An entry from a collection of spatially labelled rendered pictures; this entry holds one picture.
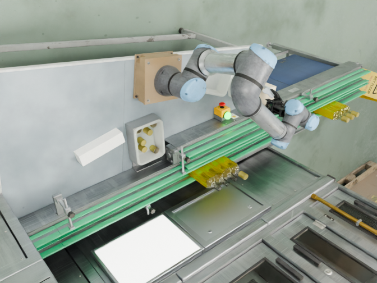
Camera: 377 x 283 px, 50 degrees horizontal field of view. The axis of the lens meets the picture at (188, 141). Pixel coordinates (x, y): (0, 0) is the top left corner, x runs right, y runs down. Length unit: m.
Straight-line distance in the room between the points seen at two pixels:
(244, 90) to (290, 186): 1.08
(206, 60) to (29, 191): 1.00
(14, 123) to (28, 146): 0.13
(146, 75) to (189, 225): 0.78
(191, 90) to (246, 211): 0.74
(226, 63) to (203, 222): 0.86
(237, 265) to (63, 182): 0.92
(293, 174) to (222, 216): 0.61
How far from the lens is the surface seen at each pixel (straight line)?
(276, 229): 2.14
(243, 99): 1.47
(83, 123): 1.94
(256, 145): 2.53
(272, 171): 2.53
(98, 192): 2.06
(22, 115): 1.82
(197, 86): 1.82
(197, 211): 2.17
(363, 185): 6.37
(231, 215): 2.14
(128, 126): 2.03
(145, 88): 1.93
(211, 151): 2.29
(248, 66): 1.48
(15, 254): 1.65
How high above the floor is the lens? 2.37
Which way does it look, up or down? 43 degrees down
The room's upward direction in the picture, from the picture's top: 122 degrees clockwise
